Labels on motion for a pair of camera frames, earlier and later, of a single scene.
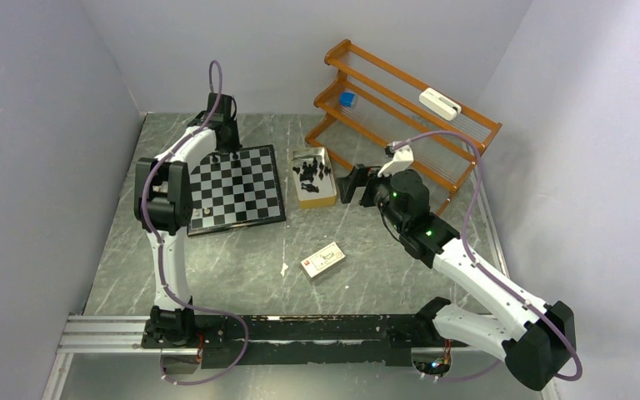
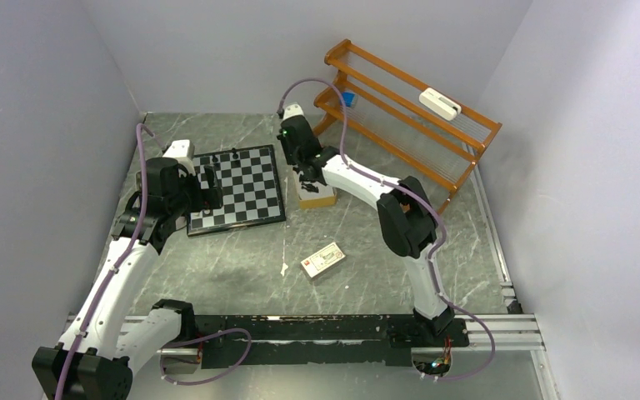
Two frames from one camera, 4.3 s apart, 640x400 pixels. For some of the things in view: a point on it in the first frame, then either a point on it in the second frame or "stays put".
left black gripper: (235, 146) → (209, 197)
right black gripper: (361, 176) → (287, 157)
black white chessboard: (235, 190) stays put
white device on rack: (440, 104) stays put
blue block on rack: (347, 98) stays put
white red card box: (322, 259) stays put
